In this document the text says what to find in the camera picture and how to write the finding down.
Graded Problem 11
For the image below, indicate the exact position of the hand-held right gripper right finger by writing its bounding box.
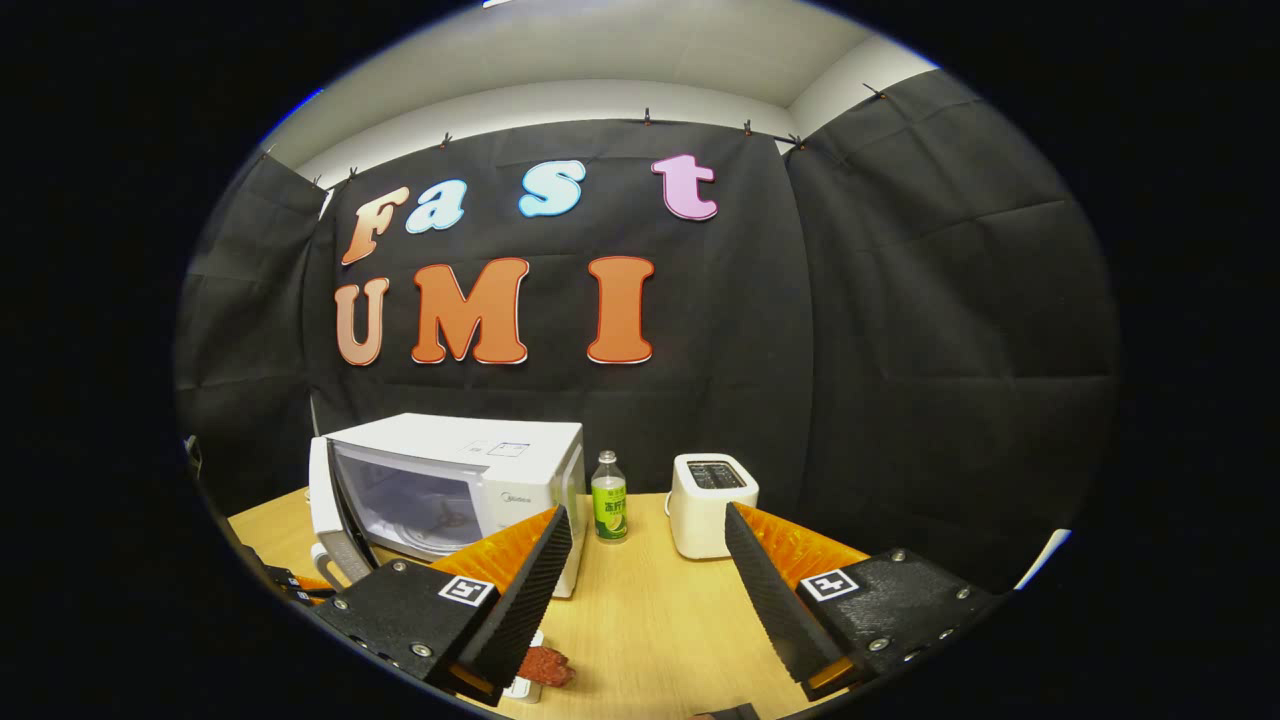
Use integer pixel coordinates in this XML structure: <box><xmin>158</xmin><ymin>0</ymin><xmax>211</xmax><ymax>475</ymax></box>
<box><xmin>723</xmin><ymin>501</ymin><xmax>1008</xmax><ymax>703</ymax></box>

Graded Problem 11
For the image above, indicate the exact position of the white toaster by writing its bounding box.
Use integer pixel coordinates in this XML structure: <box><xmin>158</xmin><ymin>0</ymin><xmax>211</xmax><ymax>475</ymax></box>
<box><xmin>666</xmin><ymin>452</ymin><xmax>761</xmax><ymax>561</ymax></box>

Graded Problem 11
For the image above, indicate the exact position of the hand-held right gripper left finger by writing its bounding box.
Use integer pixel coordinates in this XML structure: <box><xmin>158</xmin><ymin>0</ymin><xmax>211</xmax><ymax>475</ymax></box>
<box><xmin>310</xmin><ymin>504</ymin><xmax>575</xmax><ymax>708</ymax></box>

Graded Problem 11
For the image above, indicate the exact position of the white microwave oven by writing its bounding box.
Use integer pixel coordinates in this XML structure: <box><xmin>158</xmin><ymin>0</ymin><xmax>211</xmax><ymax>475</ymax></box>
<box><xmin>307</xmin><ymin>412</ymin><xmax>589</xmax><ymax>601</ymax></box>

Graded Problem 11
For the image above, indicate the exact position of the green label glass bottle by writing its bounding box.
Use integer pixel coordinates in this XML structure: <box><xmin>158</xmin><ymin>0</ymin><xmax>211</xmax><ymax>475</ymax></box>
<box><xmin>590</xmin><ymin>449</ymin><xmax>630</xmax><ymax>544</ymax></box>

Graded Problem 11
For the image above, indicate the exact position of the red meat piece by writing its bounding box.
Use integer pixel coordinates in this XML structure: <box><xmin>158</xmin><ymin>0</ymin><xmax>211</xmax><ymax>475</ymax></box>
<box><xmin>517</xmin><ymin>645</ymin><xmax>577</xmax><ymax>690</ymax></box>

